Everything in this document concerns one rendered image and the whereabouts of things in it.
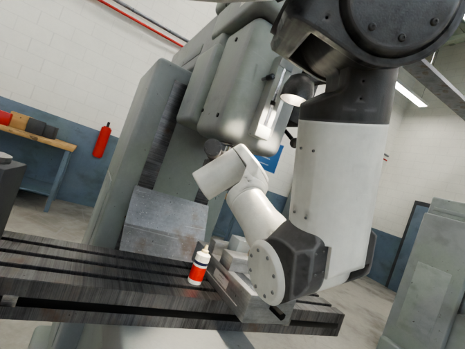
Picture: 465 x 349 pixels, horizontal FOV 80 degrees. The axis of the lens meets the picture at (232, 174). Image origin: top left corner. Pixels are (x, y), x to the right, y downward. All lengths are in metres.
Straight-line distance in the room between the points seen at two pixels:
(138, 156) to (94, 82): 3.91
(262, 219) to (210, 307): 0.41
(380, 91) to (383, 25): 0.07
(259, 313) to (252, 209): 0.36
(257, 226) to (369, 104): 0.23
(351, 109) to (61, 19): 5.00
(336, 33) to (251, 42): 0.53
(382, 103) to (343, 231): 0.13
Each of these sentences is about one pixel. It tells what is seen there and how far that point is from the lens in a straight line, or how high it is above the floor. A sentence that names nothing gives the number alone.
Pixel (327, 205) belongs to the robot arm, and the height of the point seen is 1.23.
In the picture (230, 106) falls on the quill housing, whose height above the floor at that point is 1.39.
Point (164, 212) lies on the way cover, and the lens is 1.12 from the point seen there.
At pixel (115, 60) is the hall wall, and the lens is 5.04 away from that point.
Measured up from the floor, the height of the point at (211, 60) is 1.54.
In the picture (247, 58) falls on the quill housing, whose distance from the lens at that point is 0.74.
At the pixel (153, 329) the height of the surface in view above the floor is 0.83.
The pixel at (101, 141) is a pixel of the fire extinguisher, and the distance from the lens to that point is 4.78.
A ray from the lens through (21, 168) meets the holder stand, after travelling 0.73.
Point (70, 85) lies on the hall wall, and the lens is 4.97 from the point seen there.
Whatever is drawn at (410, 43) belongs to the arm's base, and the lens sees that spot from 0.25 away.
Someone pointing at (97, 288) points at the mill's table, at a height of 0.91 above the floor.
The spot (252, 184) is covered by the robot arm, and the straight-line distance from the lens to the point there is 0.48.
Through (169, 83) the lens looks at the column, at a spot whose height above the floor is 1.48.
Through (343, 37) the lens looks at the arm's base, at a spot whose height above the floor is 1.35.
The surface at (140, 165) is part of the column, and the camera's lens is 1.11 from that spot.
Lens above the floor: 1.23
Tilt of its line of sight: level
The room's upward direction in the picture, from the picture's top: 20 degrees clockwise
